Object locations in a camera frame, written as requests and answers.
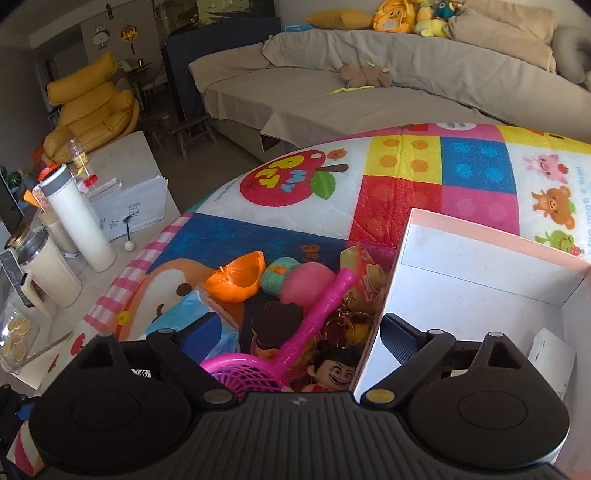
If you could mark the beige covered sofa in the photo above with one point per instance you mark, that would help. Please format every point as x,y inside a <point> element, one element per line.
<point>288,88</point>

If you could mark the yellow pillow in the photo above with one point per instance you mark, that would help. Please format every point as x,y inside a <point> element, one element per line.
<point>340,19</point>

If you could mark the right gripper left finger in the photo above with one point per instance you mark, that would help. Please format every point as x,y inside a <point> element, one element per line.
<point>183,352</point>

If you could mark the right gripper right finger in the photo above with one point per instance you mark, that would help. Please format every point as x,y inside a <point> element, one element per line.
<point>419,353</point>

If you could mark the blue striped tissue pack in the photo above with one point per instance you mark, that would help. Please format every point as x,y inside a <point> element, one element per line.
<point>194,318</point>

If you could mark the orange plush backpack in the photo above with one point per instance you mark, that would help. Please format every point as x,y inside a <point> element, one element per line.
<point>395,16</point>

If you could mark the pink cardboard box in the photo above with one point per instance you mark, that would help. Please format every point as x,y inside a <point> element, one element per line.
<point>486,412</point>

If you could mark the clear cookie container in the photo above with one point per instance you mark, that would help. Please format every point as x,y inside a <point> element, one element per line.
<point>20,330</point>

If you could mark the yellow lounge chair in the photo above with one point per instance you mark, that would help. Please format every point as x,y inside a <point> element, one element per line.
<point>92,110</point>

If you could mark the yellow green plush toy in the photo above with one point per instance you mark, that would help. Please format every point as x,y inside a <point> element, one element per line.
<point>432,20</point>

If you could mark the white steel mug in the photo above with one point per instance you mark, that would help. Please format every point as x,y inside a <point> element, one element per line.
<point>46,275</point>

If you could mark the brown plush teddy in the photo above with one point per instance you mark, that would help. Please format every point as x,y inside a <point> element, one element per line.
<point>366,76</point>

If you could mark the smartphone on stand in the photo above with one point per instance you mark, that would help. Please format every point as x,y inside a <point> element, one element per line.
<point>15,275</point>

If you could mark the grey neck pillow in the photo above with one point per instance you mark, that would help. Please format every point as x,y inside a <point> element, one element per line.
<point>572,47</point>

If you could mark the white paper slip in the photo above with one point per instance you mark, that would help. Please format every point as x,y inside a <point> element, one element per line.
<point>554,359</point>

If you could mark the small glass bottle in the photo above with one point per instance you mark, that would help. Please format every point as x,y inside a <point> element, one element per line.
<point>79,158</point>

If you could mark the orange plastic toy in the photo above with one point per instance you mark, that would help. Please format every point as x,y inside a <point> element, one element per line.
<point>238,280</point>

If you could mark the pink plastic scoop net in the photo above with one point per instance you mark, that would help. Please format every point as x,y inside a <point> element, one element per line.
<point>243,374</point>

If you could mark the white thermos bottle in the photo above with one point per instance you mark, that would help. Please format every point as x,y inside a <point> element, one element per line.
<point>78,218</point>

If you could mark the gold bell keychain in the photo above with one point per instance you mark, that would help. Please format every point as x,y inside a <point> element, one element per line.
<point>347,327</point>

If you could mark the colourful cartoon play mat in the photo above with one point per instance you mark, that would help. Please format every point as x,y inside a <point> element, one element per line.
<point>106,410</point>

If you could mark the pink pig squishy toy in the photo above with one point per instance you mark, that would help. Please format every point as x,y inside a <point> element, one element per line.
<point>295,282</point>

